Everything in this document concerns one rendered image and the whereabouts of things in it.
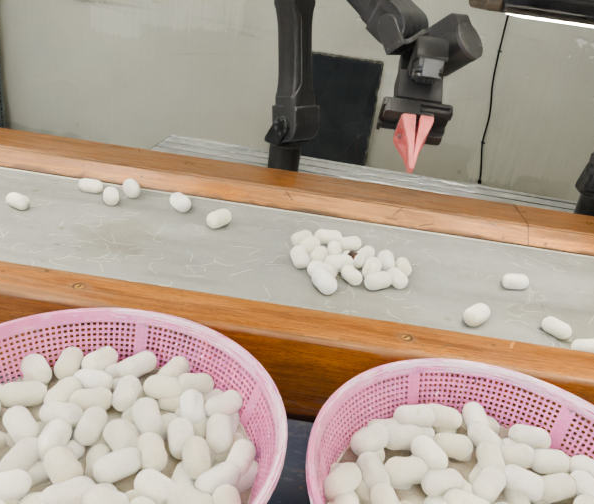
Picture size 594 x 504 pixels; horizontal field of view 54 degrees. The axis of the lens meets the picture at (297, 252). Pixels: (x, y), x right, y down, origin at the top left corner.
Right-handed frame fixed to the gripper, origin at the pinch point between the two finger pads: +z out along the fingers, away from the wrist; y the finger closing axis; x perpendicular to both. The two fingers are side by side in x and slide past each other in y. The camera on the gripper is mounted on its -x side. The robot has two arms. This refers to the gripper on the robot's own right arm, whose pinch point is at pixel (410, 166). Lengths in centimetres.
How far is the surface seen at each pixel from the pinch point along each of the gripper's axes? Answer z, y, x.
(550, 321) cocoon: 25.5, 13.0, -13.3
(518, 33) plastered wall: -146, 63, 110
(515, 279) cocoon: 18.7, 11.8, -7.5
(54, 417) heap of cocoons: 43, -30, -27
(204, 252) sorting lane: 20.8, -25.0, -7.3
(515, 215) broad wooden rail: 2.5, 17.1, 5.2
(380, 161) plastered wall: -108, 17, 161
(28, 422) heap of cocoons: 44, -31, -28
